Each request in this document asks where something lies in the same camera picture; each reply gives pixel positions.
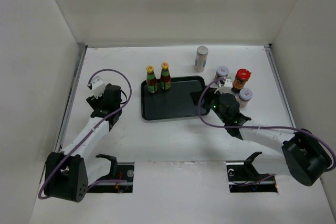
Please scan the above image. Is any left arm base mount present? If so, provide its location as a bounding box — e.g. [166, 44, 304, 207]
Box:
[88, 154, 135, 194]

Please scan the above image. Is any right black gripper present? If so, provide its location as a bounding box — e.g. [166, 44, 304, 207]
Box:
[190, 86, 228, 124]

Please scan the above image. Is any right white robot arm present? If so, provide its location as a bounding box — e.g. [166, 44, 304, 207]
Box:
[191, 87, 335, 186]

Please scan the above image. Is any purple cable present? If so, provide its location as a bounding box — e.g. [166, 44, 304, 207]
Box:
[197, 77, 336, 174]
[38, 68, 132, 200]

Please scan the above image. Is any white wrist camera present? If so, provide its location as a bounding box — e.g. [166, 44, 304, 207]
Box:
[215, 78, 233, 94]
[87, 76, 106, 99]

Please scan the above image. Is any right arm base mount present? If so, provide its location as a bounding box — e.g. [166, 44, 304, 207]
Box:
[226, 152, 278, 193]

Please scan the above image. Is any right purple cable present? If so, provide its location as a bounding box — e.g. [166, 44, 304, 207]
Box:
[197, 77, 336, 174]

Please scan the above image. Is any grey-lid jar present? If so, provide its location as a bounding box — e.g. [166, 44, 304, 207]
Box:
[215, 66, 229, 79]
[237, 88, 253, 108]

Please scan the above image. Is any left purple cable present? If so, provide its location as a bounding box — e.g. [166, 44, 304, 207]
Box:
[38, 68, 132, 200]

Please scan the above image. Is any red-label sauce bottle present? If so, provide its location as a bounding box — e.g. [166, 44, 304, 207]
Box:
[146, 66, 158, 94]

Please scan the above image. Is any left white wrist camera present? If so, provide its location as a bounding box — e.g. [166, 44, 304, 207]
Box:
[87, 76, 106, 99]

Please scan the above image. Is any grey-lid jar front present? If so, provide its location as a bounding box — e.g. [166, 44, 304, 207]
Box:
[237, 88, 253, 108]

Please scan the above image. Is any black plastic tray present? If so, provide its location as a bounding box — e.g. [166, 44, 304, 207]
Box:
[140, 76, 206, 121]

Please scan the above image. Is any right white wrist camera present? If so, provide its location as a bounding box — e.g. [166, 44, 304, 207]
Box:
[215, 78, 233, 94]

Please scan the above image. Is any grey-lid jar rear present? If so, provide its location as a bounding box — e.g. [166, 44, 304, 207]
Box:
[215, 66, 229, 79]

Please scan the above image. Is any red-lid dark sauce jar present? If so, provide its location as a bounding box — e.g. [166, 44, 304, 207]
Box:
[232, 68, 251, 93]

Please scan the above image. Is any green-label sauce bottle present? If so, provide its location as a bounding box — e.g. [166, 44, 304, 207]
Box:
[160, 62, 171, 91]

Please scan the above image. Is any tall silver-capped white bottle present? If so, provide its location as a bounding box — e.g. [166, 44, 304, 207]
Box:
[194, 46, 208, 72]

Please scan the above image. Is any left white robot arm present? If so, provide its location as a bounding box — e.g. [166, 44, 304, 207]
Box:
[38, 84, 122, 202]

